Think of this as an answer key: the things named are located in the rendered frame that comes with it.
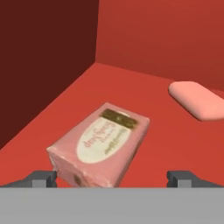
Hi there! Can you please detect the red cabinet interior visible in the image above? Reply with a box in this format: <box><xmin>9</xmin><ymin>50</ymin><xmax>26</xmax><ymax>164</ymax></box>
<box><xmin>0</xmin><ymin>0</ymin><xmax>224</xmax><ymax>188</ymax></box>

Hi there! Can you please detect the plain pink bar soap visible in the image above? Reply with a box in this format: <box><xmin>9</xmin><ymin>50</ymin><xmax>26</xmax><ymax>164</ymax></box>
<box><xmin>168</xmin><ymin>80</ymin><xmax>224</xmax><ymax>122</ymax></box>

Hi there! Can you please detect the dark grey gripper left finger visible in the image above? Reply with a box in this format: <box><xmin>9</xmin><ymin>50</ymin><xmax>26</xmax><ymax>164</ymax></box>
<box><xmin>0</xmin><ymin>170</ymin><xmax>58</xmax><ymax>188</ymax></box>

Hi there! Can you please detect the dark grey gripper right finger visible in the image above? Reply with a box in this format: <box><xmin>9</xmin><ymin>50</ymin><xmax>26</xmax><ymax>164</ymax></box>
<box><xmin>166</xmin><ymin>170</ymin><xmax>224</xmax><ymax>188</ymax></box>

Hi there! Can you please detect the pink boxed bar soap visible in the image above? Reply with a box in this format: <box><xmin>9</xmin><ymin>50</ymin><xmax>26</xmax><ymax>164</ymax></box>
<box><xmin>45</xmin><ymin>101</ymin><xmax>151</xmax><ymax>188</ymax></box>

